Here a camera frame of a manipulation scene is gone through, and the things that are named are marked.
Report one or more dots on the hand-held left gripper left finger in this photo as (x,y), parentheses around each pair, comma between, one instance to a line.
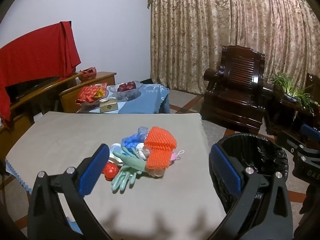
(93,165)

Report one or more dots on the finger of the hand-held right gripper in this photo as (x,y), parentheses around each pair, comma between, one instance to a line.
(310,130)
(290,142)

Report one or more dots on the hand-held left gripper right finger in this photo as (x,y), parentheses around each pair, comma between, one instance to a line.
(226,170)

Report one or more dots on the red shiny ball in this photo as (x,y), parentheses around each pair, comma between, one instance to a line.
(110,171)

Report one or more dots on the blue and white paper cup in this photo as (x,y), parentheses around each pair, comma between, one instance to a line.
(115,148)

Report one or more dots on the black lined trash bin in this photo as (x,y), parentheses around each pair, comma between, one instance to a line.
(250,152)

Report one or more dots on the green rubber glove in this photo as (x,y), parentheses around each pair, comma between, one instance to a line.
(130,161)
(122,180)

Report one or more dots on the blue plastic bag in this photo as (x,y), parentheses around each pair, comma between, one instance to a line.
(131,141)

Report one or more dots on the white tissue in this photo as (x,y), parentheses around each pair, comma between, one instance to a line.
(143,151)

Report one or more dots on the pink sponge with loop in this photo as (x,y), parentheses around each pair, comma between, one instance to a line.
(175,157)

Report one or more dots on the clear plastic bag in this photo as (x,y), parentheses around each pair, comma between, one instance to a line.
(143,132)

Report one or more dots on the clear plastic cup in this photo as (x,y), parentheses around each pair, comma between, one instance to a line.
(158,172)

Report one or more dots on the orange spiky silicone pad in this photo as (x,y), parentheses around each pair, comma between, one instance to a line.
(160,140)

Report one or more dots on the dark wooden side table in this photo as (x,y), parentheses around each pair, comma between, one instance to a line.
(277,120)

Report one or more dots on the dark wooden armchair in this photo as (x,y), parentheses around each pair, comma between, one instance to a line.
(313,85)
(232,100)

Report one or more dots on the green potted plant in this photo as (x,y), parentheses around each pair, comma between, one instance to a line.
(285,83)

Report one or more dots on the gold tissue box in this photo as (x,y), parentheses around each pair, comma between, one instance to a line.
(108,106)

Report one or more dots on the glass plate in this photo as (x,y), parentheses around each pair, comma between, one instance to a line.
(82,103)

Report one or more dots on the small wooden cabinet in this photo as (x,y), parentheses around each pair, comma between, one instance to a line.
(70,100)

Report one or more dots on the red snack packet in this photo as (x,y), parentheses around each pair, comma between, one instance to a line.
(87,92)

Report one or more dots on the yellow snack packet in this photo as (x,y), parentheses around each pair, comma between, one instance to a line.
(100,92)

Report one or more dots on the light blue scalloped undercloth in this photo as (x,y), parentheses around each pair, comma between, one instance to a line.
(20,177)

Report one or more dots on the glass fruit bowl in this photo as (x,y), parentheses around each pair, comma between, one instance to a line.
(127,95)

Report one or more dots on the red apple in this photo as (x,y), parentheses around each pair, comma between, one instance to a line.
(131,88)
(122,88)
(131,83)

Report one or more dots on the long wooden television cabinet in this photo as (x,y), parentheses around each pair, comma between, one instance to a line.
(15,127)

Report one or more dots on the black television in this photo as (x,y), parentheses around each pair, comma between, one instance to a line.
(25,90)

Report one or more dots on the red cloth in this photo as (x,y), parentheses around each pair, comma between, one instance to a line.
(37,55)

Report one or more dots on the beige patterned curtain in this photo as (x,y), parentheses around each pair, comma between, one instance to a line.
(200,30)

